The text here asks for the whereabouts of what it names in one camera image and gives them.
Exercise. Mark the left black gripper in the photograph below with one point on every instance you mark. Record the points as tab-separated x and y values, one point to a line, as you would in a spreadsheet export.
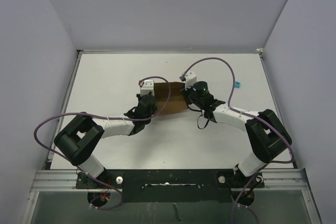
139	96

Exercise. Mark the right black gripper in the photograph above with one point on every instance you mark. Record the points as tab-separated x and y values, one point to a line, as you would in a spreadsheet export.
185	93

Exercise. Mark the brown cardboard box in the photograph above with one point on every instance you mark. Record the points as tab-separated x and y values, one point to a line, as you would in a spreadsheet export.
176	102

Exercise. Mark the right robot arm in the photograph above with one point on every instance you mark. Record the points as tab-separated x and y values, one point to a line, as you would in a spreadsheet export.
267	136

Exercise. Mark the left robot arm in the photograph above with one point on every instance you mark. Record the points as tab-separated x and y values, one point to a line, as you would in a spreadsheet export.
78	139

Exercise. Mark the small blue cube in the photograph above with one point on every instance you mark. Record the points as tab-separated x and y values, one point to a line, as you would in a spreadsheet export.
237	84

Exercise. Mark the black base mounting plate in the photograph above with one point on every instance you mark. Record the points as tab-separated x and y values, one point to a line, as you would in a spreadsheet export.
173	185

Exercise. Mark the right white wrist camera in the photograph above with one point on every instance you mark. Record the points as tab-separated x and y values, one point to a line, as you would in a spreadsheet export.
188	78

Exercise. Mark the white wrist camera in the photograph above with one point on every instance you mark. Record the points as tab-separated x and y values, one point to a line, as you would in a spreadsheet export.
146	87
188	78

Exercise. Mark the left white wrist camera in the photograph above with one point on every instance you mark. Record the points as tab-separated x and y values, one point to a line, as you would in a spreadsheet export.
146	87

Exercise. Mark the aluminium table frame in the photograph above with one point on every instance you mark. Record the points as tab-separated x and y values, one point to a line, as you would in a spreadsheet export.
105	86

